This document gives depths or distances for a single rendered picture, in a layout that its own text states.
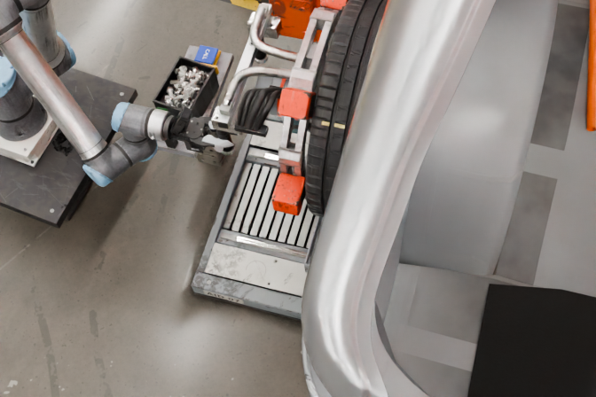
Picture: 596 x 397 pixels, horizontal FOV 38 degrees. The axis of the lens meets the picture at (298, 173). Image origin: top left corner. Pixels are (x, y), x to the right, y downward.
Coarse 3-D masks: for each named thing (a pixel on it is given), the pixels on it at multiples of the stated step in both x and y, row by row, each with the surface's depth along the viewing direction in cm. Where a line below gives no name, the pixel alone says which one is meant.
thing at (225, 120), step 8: (264, 24) 249; (248, 40) 247; (248, 48) 245; (248, 56) 244; (240, 64) 243; (248, 64) 243; (240, 88) 239; (240, 96) 241; (232, 104) 237; (232, 112) 237; (224, 120) 235
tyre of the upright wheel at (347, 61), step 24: (360, 0) 231; (384, 0) 234; (360, 24) 223; (336, 48) 219; (360, 48) 219; (336, 72) 217; (360, 72) 217; (336, 96) 218; (312, 120) 220; (336, 120) 217; (312, 144) 221; (336, 144) 219; (312, 168) 224; (336, 168) 222; (312, 192) 230
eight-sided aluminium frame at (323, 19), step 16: (320, 16) 232; (336, 16) 233; (304, 48) 227; (320, 48) 227; (304, 64) 228; (320, 64) 228; (304, 80) 222; (288, 128) 227; (304, 128) 226; (288, 144) 230; (304, 144) 230; (288, 160) 230; (304, 160) 236; (304, 176) 241
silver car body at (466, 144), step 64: (448, 0) 149; (512, 0) 201; (576, 0) 239; (384, 64) 153; (448, 64) 146; (512, 64) 194; (576, 64) 228; (384, 128) 146; (448, 128) 196; (512, 128) 193; (576, 128) 220; (384, 192) 142; (448, 192) 201; (512, 192) 198; (576, 192) 218; (320, 256) 144; (384, 256) 140; (448, 256) 214; (512, 256) 218; (576, 256) 216; (320, 320) 139; (384, 320) 212; (448, 320) 212; (512, 320) 210; (576, 320) 209; (320, 384) 154; (384, 384) 146; (448, 384) 205; (512, 384) 203; (576, 384) 202
